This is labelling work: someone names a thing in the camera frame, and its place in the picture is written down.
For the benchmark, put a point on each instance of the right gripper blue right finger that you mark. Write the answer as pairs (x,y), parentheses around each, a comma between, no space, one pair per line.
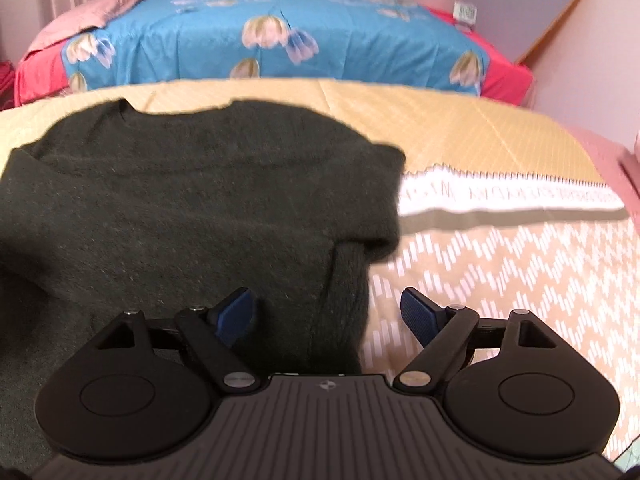
(444,333)

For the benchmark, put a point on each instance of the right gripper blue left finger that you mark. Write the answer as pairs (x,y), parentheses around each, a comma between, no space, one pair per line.
(209,335)

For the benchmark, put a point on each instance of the dark green knit sweater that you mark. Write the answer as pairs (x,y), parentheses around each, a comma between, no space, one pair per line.
(113,209)

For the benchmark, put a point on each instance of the yellow patterned bedspread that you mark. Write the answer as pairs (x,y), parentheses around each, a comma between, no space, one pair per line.
(501,209)

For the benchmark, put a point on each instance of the blue floral quilt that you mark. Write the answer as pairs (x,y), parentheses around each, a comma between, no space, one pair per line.
(380,41)

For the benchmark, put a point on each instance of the small white digital clock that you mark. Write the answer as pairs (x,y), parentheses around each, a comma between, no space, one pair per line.
(464,14)

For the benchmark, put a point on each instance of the pink pillow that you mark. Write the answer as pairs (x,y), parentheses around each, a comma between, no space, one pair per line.
(89,15)

